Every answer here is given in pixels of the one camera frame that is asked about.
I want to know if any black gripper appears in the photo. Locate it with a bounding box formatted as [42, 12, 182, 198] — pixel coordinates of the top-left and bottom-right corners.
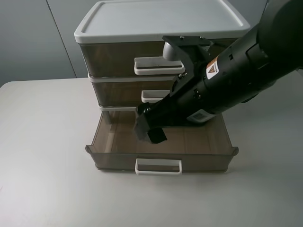
[134, 73, 201, 144]

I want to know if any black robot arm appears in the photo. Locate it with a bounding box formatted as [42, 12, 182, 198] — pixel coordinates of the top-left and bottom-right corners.
[134, 0, 303, 144]

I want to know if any smoky middle drawer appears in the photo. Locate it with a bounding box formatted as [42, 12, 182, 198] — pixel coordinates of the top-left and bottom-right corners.
[92, 80, 173, 107]

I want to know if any smoky drawer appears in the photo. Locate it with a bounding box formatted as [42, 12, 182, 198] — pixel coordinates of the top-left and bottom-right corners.
[80, 37, 240, 78]
[92, 80, 173, 107]
[85, 111, 239, 175]

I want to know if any smoky bottom drawer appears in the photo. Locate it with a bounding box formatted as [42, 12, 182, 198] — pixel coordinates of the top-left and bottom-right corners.
[85, 111, 239, 175]

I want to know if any smoky upper drawer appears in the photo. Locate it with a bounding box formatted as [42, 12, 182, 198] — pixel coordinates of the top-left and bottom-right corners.
[80, 37, 240, 78]

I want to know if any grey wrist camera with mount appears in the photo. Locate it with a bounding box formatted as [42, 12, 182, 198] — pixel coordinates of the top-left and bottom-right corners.
[162, 35, 213, 76]

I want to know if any white drawer cabinet frame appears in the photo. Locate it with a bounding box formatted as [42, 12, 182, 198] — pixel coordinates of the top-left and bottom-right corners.
[74, 0, 250, 113]

